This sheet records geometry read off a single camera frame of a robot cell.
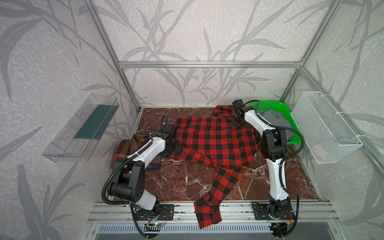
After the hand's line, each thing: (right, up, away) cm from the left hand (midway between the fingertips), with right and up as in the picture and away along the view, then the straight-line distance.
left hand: (178, 145), depth 90 cm
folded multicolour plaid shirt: (-34, -2, +3) cm, 34 cm away
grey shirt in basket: (+71, +17, +20) cm, 76 cm away
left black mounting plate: (-5, -30, -18) cm, 35 cm away
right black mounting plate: (+45, -30, -17) cm, 56 cm away
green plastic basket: (+75, +25, +22) cm, 82 cm away
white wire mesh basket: (+68, +8, -29) cm, 74 cm away
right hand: (+39, +16, +14) cm, 44 cm away
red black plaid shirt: (+24, +1, +9) cm, 25 cm away
